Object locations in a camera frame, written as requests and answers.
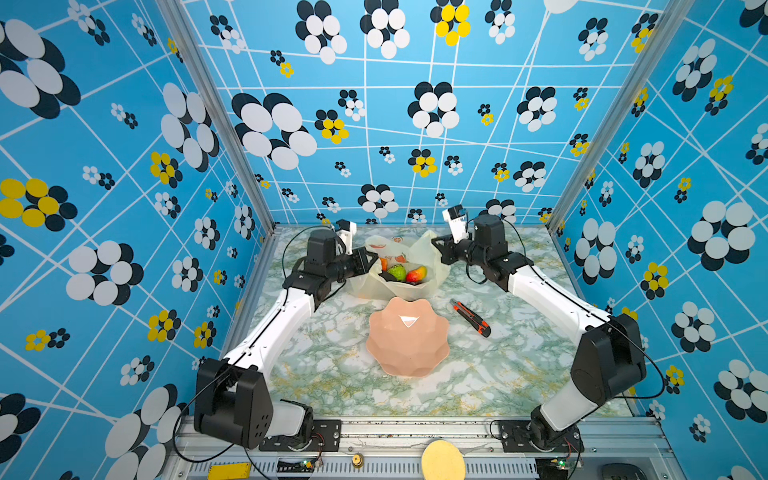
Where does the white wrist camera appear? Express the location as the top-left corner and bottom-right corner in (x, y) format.
(335, 219), (357, 255)
(443, 204), (469, 244)

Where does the aluminium front rail frame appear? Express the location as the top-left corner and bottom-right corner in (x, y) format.
(162, 417), (685, 479)

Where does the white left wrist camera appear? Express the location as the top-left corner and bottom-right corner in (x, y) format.
(335, 219), (357, 255)

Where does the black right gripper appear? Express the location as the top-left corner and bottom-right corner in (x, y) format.
(432, 234), (489, 272)

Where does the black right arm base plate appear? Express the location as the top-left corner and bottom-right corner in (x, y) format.
(491, 420), (584, 454)

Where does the pink scalloped fruit plate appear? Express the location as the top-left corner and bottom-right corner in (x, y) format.
(366, 297), (450, 378)

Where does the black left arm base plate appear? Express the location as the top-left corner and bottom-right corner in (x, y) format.
(258, 419), (342, 453)

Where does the red yellow mango fruit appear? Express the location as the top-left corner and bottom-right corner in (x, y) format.
(405, 266), (428, 285)

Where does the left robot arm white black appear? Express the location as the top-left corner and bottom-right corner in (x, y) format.
(192, 247), (378, 449)

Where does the green kiwi fruit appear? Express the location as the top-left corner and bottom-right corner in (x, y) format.
(387, 264), (407, 282)

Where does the yellow box on rail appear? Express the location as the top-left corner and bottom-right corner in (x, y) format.
(207, 463), (252, 480)

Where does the translucent yellowish plastic bag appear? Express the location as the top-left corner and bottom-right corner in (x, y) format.
(348, 230), (450, 301)

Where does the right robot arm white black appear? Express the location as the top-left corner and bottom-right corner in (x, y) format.
(432, 205), (647, 451)

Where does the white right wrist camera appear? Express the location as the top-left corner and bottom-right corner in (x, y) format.
(443, 204), (469, 244)

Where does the red black utility knife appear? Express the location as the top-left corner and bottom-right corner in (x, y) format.
(450, 299), (491, 338)

